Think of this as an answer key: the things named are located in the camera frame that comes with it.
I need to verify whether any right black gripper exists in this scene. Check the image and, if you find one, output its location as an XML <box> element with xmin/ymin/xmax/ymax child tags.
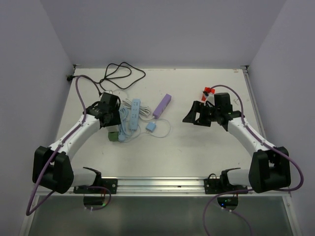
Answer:
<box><xmin>182</xmin><ymin>101</ymin><xmax>220</xmax><ymax>127</ymax></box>

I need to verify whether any red cube socket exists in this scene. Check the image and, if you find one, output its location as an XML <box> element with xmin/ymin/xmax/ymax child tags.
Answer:
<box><xmin>201</xmin><ymin>86</ymin><xmax>216</xmax><ymax>103</ymax></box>

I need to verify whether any blue power strip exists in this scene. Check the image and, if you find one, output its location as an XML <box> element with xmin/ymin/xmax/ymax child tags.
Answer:
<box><xmin>129</xmin><ymin>99</ymin><xmax>141</xmax><ymax>131</ymax></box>

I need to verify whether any purple USB power strip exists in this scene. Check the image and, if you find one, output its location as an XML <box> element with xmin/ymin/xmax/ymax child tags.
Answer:
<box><xmin>153</xmin><ymin>94</ymin><xmax>172</xmax><ymax>119</ymax></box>

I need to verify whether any blue USB charger plug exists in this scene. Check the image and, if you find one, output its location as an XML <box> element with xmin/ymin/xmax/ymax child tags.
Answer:
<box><xmin>146</xmin><ymin>122</ymin><xmax>156</xmax><ymax>133</ymax></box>

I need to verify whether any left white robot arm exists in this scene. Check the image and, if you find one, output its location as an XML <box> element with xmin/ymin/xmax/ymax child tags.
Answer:
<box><xmin>32</xmin><ymin>92</ymin><xmax>121</xmax><ymax>194</ymax></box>

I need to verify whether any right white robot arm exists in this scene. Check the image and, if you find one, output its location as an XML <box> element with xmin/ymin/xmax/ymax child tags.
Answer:
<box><xmin>183</xmin><ymin>93</ymin><xmax>291</xmax><ymax>193</ymax></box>

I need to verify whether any white charger plug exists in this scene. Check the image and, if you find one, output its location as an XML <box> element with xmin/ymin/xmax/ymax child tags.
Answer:
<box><xmin>106</xmin><ymin>125</ymin><xmax>120</xmax><ymax>133</ymax></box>

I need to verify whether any green power strip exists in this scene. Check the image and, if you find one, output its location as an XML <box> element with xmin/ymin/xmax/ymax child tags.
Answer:
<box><xmin>108</xmin><ymin>132</ymin><xmax>119</xmax><ymax>142</ymax></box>

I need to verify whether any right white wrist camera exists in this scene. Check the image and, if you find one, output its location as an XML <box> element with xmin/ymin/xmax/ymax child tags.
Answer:
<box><xmin>201</xmin><ymin>89</ymin><xmax>215</xmax><ymax>101</ymax></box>

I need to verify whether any light blue bundled cable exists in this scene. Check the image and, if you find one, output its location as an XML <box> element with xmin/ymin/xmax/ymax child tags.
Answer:
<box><xmin>118</xmin><ymin>107</ymin><xmax>142</xmax><ymax>143</ymax></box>

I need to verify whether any white bundled cable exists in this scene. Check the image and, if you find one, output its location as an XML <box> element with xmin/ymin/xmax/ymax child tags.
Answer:
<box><xmin>122</xmin><ymin>98</ymin><xmax>152</xmax><ymax>121</ymax></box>

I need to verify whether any black power cable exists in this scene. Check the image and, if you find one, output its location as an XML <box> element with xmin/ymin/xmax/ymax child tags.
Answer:
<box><xmin>65</xmin><ymin>62</ymin><xmax>146</xmax><ymax>96</ymax></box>

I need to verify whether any aluminium right side rail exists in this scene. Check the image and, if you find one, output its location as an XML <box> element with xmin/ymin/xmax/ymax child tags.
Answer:
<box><xmin>241</xmin><ymin>65</ymin><xmax>266</xmax><ymax>139</ymax></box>

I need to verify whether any aluminium rail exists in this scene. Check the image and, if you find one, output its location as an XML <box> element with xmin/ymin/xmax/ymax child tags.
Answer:
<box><xmin>241</xmin><ymin>65</ymin><xmax>266</xmax><ymax>139</ymax></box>
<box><xmin>29</xmin><ymin>176</ymin><xmax>292</xmax><ymax>197</ymax></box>

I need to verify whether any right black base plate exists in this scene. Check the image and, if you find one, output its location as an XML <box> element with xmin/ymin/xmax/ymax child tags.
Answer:
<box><xmin>203</xmin><ymin>174</ymin><xmax>248</xmax><ymax>194</ymax></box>

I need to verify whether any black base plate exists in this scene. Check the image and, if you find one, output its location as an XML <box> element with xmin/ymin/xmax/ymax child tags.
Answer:
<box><xmin>203</xmin><ymin>174</ymin><xmax>248</xmax><ymax>194</ymax></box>
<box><xmin>73</xmin><ymin>178</ymin><xmax>118</xmax><ymax>194</ymax></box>

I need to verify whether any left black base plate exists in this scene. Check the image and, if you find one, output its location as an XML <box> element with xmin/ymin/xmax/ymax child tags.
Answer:
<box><xmin>73</xmin><ymin>178</ymin><xmax>118</xmax><ymax>194</ymax></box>

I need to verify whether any aluminium front rail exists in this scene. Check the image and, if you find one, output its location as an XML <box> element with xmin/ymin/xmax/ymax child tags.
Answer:
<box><xmin>29</xmin><ymin>176</ymin><xmax>292</xmax><ymax>197</ymax></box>

